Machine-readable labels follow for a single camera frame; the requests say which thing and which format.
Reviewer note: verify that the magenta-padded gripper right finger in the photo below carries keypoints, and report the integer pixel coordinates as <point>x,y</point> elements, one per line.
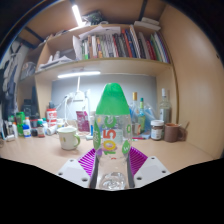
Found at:
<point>151,170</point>

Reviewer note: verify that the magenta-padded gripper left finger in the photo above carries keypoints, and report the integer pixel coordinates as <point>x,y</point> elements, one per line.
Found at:
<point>75,171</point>

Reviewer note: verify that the clear green-topped drink bottle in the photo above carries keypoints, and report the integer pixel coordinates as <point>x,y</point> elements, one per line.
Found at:
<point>112,110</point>

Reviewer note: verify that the brown jar with white lid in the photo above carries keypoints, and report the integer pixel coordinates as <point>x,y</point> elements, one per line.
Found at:
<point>157,130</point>

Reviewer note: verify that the brown mug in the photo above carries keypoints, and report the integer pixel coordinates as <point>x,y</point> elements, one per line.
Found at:
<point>171,132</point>

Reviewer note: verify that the blue and white carton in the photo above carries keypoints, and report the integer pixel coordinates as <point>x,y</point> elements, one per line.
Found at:
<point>91,125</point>

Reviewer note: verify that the magenta foil pouch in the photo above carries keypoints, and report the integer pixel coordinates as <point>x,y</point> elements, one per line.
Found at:
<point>82,120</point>

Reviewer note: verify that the small brown bottle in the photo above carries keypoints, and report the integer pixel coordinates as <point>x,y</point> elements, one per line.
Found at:
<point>40,130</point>

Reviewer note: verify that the slim green glass bottle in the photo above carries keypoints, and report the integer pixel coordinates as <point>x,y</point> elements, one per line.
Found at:
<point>142,116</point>

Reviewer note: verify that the red and white canister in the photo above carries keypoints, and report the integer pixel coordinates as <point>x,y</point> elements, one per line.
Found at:
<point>51,117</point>

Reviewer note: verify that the tall clear glass bottle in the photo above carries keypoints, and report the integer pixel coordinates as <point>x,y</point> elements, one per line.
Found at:
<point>165,108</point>

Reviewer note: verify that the white bottle with blue label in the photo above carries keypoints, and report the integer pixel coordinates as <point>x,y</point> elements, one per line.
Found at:
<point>26,131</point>

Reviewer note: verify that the yellow-capped clear bottle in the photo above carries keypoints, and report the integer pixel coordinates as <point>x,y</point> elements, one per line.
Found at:
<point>134,106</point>

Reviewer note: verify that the green plastic bottle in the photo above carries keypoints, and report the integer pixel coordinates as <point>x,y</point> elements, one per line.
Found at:
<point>20,121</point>

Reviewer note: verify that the white under-shelf light bar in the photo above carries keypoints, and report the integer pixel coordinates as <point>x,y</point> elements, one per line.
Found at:
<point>78,74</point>

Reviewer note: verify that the hanging dark clothes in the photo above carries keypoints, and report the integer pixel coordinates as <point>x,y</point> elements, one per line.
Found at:
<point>8,83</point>

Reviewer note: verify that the wooden shelf unit with books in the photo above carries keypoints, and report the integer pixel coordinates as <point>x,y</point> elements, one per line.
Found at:
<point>123,45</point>

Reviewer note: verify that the white ceiling light bar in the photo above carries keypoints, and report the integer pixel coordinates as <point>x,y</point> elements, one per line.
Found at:
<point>77,15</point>

